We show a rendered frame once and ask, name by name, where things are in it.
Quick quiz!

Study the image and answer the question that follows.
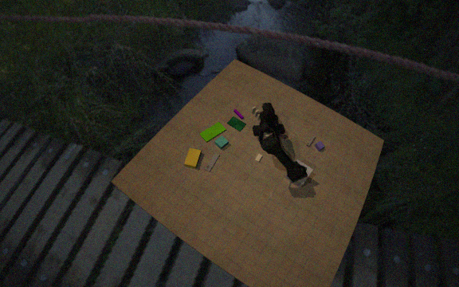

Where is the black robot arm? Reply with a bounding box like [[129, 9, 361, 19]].
[[258, 103, 308, 182]]

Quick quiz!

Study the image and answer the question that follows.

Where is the teal rectangular block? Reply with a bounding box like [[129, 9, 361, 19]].
[[214, 136, 229, 150]]

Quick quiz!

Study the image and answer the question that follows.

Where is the yellow rectangular block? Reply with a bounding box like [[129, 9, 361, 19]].
[[185, 148, 201, 169]]

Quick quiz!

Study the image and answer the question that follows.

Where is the green flat rectangular block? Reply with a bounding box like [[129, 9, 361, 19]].
[[199, 122, 226, 142]]

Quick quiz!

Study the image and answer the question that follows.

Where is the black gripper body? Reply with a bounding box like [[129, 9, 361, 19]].
[[253, 124, 285, 136]]

